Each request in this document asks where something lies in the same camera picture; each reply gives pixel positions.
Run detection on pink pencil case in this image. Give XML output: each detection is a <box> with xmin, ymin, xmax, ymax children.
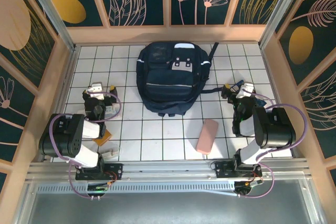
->
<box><xmin>196</xmin><ymin>119</ymin><xmax>219</xmax><ymax>155</ymax></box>

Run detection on navy blue backpack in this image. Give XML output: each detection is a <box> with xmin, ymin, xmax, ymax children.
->
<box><xmin>135</xmin><ymin>41</ymin><xmax>224</xmax><ymax>118</ymax></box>

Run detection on right wiring connector board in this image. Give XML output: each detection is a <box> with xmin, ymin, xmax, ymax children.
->
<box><xmin>234</xmin><ymin>178</ymin><xmax>264</xmax><ymax>198</ymax></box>

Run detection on wiring connector board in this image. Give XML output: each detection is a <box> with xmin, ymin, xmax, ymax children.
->
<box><xmin>86</xmin><ymin>180</ymin><xmax>118</xmax><ymax>199</ymax></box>
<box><xmin>234</xmin><ymin>178</ymin><xmax>264</xmax><ymax>198</ymax></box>

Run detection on left wiring connector board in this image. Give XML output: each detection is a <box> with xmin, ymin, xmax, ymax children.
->
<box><xmin>86</xmin><ymin>180</ymin><xmax>118</xmax><ymax>199</ymax></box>

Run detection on grey metal sheet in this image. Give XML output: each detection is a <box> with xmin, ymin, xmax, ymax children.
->
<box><xmin>13</xmin><ymin>179</ymin><xmax>325</xmax><ymax>224</ymax></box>

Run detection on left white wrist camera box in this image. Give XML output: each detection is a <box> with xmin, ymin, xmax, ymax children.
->
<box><xmin>87</xmin><ymin>83</ymin><xmax>105</xmax><ymax>101</ymax></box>

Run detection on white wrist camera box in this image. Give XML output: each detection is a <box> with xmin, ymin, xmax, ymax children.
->
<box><xmin>237</xmin><ymin>82</ymin><xmax>255</xmax><ymax>99</ymax></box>
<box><xmin>87</xmin><ymin>83</ymin><xmax>105</xmax><ymax>101</ymax></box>

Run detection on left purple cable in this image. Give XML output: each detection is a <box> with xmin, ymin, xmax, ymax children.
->
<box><xmin>49</xmin><ymin>90</ymin><xmax>122</xmax><ymax>199</ymax></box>

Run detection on purple cable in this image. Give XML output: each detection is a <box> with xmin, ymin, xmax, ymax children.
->
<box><xmin>243</xmin><ymin>89</ymin><xmax>308</xmax><ymax>199</ymax></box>
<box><xmin>49</xmin><ymin>90</ymin><xmax>122</xmax><ymax>199</ymax></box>

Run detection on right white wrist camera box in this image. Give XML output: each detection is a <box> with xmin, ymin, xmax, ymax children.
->
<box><xmin>237</xmin><ymin>82</ymin><xmax>255</xmax><ymax>99</ymax></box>

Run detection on aluminium side rail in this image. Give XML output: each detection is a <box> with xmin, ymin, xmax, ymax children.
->
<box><xmin>41</xmin><ymin>45</ymin><xmax>79</xmax><ymax>162</ymax></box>

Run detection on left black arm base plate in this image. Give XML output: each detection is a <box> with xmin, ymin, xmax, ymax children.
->
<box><xmin>75</xmin><ymin>163</ymin><xmax>124</xmax><ymax>182</ymax></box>

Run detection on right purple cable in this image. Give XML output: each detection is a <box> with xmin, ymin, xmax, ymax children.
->
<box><xmin>243</xmin><ymin>89</ymin><xmax>308</xmax><ymax>199</ymax></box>

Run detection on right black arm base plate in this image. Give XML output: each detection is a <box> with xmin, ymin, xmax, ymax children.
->
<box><xmin>214</xmin><ymin>160</ymin><xmax>263</xmax><ymax>180</ymax></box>

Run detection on aluminium corner post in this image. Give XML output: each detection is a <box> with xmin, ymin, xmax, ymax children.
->
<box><xmin>258</xmin><ymin>0</ymin><xmax>308</xmax><ymax>49</ymax></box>
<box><xmin>22</xmin><ymin>0</ymin><xmax>77</xmax><ymax>52</ymax></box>

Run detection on aluminium mounting rail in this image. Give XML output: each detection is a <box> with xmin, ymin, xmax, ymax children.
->
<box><xmin>25</xmin><ymin>158</ymin><xmax>314</xmax><ymax>183</ymax></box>

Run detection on slotted grey cable duct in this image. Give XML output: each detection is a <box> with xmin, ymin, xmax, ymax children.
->
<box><xmin>36</xmin><ymin>182</ymin><xmax>238</xmax><ymax>198</ymax></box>

